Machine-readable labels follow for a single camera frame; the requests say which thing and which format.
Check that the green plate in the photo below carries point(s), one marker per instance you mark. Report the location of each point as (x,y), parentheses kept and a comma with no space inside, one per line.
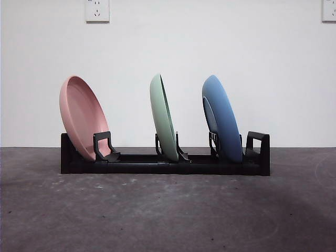
(161,115)

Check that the blue plate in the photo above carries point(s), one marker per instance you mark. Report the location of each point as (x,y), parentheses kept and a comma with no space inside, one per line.
(225,115)

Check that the pink plate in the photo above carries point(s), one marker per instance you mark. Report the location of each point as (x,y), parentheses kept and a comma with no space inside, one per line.
(84,115)

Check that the black dish rack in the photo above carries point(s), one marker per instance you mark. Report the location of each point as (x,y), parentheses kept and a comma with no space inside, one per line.
(136,168)

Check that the white wall socket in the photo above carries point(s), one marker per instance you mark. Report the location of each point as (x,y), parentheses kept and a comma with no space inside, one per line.
(97,11)
(329,10)

